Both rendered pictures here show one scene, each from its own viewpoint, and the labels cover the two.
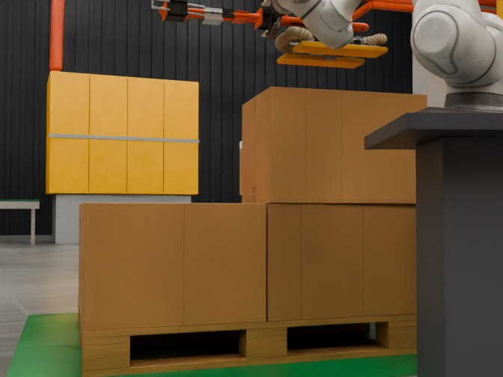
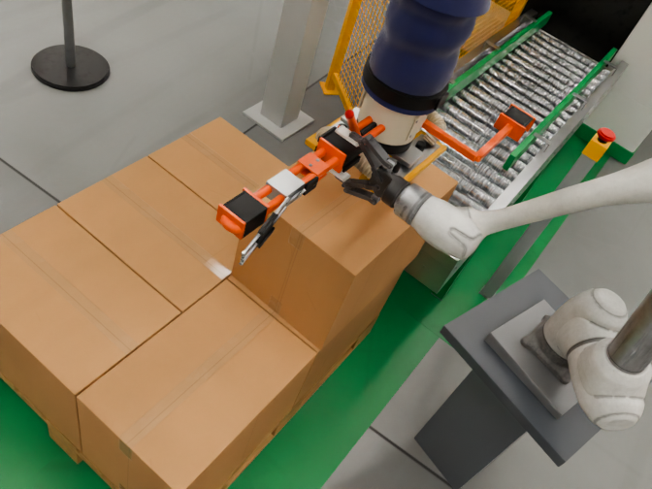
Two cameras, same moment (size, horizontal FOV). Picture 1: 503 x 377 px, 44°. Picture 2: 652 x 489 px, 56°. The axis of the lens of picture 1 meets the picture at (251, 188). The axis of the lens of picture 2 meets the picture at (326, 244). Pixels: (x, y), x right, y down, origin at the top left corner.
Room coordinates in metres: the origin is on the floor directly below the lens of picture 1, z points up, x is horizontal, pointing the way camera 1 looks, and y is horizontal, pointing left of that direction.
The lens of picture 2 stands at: (1.53, 0.88, 2.21)
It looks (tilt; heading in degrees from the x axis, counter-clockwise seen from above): 47 degrees down; 308
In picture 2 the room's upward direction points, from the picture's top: 21 degrees clockwise
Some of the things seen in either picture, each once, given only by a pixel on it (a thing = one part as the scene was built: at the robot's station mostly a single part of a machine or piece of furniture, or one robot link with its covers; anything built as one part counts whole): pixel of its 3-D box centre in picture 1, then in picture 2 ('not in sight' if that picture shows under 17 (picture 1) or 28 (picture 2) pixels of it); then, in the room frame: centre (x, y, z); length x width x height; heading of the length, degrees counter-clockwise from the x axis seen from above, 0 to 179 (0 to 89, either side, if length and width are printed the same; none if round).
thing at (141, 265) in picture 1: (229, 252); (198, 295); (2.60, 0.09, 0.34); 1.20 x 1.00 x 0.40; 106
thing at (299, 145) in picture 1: (330, 151); (343, 228); (2.40, -0.30, 0.74); 0.60 x 0.40 x 0.40; 105
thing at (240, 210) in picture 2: (174, 12); (243, 212); (2.24, 0.28, 1.23); 0.08 x 0.07 x 0.05; 106
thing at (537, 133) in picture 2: not in sight; (574, 103); (2.67, -2.18, 0.60); 1.60 x 0.11 x 0.09; 106
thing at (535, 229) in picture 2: not in sight; (537, 227); (2.18, -1.33, 0.50); 0.07 x 0.07 x 1.00; 16
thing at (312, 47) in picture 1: (340, 46); (406, 159); (2.30, -0.33, 1.13); 0.34 x 0.10 x 0.05; 106
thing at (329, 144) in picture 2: (268, 19); (339, 148); (2.33, -0.06, 1.23); 0.10 x 0.08 x 0.06; 16
